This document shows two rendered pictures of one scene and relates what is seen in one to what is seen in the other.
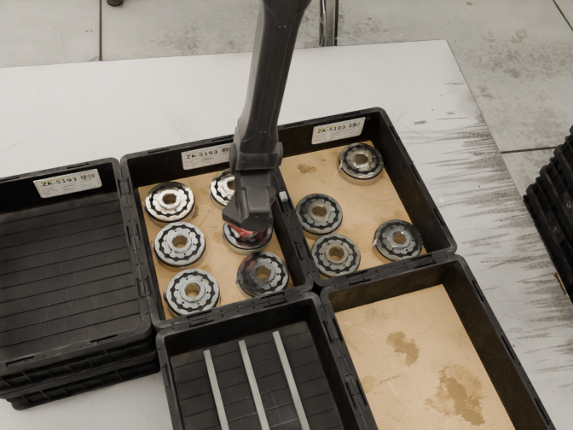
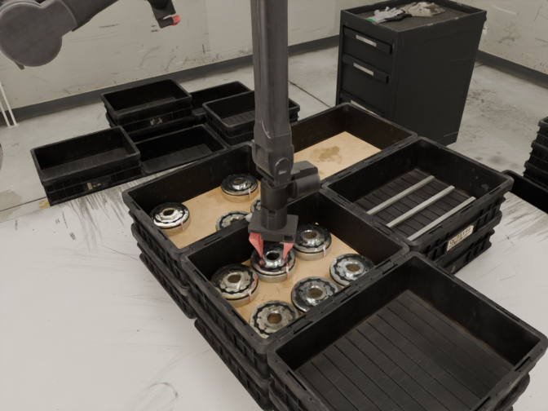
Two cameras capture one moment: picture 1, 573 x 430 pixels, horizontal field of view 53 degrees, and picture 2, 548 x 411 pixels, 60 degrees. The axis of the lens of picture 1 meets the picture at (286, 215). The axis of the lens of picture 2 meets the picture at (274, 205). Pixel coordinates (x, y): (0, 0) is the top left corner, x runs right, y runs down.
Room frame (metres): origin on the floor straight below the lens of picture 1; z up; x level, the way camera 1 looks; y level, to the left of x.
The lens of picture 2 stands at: (0.81, 0.86, 1.62)
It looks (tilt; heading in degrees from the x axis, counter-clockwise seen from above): 37 degrees down; 257
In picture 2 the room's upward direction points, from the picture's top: 2 degrees counter-clockwise
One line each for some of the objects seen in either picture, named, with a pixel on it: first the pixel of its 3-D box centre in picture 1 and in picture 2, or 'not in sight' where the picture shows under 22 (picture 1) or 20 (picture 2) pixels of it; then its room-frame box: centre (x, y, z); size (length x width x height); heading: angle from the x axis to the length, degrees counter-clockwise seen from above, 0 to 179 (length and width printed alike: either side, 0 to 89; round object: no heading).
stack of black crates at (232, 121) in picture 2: not in sight; (253, 144); (0.40, -1.27, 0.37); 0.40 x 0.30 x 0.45; 16
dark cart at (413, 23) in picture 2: not in sight; (400, 90); (-0.52, -1.48, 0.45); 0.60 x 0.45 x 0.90; 16
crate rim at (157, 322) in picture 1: (211, 221); (295, 256); (0.60, 0.14, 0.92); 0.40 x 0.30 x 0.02; 23
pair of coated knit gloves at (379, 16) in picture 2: not in sight; (385, 14); (-0.39, -1.53, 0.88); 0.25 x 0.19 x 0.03; 16
